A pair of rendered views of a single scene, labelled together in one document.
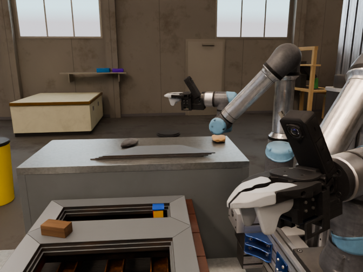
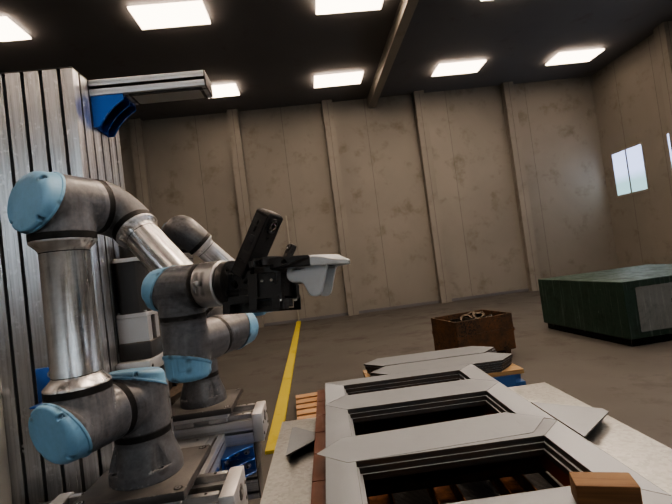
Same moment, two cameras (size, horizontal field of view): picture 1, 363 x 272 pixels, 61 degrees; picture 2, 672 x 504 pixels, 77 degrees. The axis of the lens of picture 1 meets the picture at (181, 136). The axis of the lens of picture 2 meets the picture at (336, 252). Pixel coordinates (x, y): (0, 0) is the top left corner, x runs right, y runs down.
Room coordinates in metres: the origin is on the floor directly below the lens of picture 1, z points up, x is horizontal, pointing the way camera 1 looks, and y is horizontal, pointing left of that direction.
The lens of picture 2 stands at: (2.17, 0.10, 1.44)
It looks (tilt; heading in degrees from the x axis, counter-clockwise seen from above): 2 degrees up; 183
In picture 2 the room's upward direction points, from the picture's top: 7 degrees counter-clockwise
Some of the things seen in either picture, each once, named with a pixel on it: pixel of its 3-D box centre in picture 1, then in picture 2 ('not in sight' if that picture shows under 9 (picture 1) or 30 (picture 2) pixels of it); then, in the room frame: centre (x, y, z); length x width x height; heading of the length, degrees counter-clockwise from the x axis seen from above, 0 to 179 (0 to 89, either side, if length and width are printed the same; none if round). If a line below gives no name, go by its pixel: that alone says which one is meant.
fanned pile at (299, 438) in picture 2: not in sight; (304, 438); (0.31, -0.23, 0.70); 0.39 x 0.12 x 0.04; 4
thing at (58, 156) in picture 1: (139, 152); not in sight; (1.94, 0.28, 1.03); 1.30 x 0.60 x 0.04; 94
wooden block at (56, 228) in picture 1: (56, 228); (604, 490); (1.23, 0.56, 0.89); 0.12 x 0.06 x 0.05; 77
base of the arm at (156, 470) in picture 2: not in sight; (145, 449); (1.25, -0.42, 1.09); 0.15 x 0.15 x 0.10
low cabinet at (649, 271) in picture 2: not in sight; (640, 299); (-4.13, 4.10, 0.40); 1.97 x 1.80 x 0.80; 99
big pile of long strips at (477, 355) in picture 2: not in sight; (436, 364); (-0.21, 0.47, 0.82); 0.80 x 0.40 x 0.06; 94
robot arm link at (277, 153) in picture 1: (279, 158); (136, 397); (1.26, -0.42, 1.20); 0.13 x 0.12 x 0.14; 161
